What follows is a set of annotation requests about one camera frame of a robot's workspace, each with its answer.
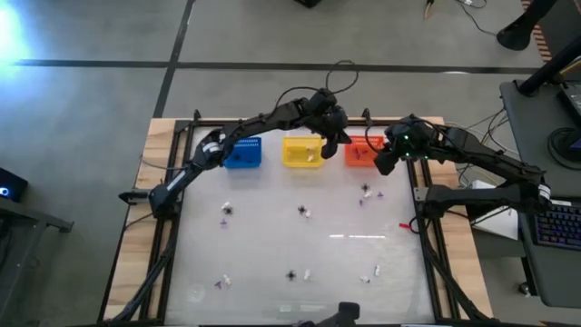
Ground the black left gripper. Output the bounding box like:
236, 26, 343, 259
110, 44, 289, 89
315, 106, 353, 161

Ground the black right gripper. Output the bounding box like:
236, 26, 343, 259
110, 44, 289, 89
373, 130, 412, 177

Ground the orange plastic basket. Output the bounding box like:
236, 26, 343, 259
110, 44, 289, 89
343, 134, 388, 168

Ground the yellow plastic basket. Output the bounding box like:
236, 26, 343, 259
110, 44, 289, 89
281, 134, 326, 169

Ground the blue plastic basket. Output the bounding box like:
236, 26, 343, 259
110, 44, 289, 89
222, 135, 263, 170

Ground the white paper sheet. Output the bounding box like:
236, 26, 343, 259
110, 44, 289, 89
469, 206, 519, 242

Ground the dark grey desk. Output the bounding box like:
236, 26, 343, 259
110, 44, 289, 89
498, 79, 581, 310

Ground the round black monitor base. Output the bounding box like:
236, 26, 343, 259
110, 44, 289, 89
547, 126, 581, 172

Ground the black stand foot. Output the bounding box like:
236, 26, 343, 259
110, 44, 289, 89
496, 0, 558, 52

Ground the black backlit keyboard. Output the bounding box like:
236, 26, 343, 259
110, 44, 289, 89
534, 202, 581, 251

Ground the thick black pole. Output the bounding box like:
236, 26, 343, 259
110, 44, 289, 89
517, 34, 581, 97

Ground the black laptop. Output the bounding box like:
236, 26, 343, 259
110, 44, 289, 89
556, 81, 581, 128

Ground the dark side table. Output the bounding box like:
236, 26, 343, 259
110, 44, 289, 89
0, 197, 74, 323

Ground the black device blue light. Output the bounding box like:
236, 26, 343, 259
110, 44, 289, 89
0, 166, 29, 203

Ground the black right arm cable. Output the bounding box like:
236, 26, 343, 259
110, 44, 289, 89
364, 132, 391, 156

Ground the loose cable bundle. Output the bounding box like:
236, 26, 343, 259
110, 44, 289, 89
442, 106, 521, 187

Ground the black metal table frame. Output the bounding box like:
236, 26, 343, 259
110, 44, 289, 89
97, 116, 491, 326

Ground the thin floor cable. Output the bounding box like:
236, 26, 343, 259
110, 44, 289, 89
453, 0, 498, 37

